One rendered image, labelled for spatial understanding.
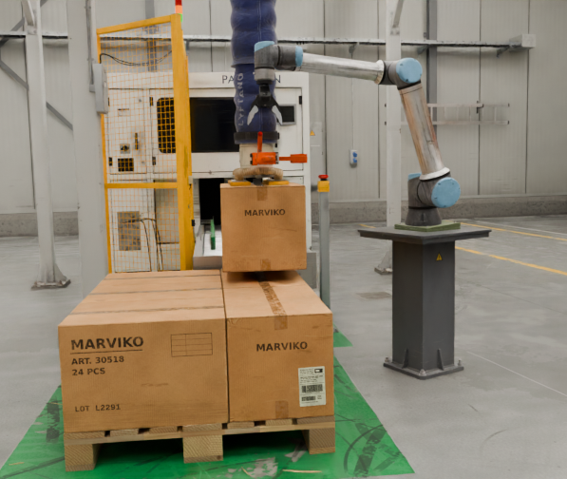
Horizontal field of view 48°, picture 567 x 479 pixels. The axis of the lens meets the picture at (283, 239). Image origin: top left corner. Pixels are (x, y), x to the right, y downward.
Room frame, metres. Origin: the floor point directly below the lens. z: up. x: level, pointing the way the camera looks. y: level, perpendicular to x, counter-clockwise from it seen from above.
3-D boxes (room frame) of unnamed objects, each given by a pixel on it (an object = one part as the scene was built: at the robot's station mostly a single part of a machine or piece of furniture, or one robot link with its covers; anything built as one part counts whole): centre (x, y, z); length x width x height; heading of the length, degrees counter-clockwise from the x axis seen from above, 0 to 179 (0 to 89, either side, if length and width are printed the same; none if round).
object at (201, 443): (2.90, 0.38, 0.07); 1.20 x 1.00 x 0.14; 6
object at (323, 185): (4.24, -0.27, 0.50); 0.07 x 0.07 x 1.00; 6
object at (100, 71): (4.25, 1.15, 1.62); 0.20 x 0.05 x 0.30; 6
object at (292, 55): (2.98, -0.04, 1.59); 0.12 x 0.12 x 0.09; 16
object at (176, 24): (4.53, 0.99, 1.05); 0.87 x 0.10 x 2.10; 58
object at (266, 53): (2.94, 0.06, 1.58); 0.10 x 0.09 x 0.12; 106
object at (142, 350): (2.90, 0.38, 0.34); 1.20 x 1.00 x 0.40; 6
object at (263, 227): (3.32, 0.12, 0.81); 0.60 x 0.40 x 0.40; 5
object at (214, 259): (3.61, 0.16, 0.58); 0.70 x 0.03 x 0.06; 96
